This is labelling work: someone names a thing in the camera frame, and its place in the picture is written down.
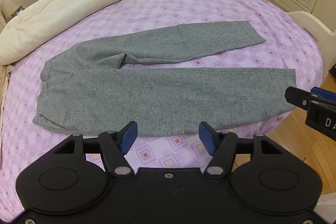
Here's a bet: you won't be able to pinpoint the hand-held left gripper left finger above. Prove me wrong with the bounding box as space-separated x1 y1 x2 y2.
52 121 138 177

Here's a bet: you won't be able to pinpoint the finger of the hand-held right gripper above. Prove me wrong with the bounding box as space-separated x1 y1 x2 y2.
310 87 336 103
285 86 319 110

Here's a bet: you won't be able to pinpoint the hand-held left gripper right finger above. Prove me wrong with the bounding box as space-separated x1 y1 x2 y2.
198 121 285 177

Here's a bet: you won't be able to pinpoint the grey speckled pants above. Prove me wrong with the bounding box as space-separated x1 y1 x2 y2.
33 20 298 138

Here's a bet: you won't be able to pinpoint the cream bed footboard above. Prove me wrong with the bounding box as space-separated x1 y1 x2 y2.
288 10 336 80

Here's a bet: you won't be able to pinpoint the white plastic bag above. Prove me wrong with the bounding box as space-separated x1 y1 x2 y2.
316 192 336 218

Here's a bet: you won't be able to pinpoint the purple checked bed sheet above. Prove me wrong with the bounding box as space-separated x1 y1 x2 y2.
0 0 324 214

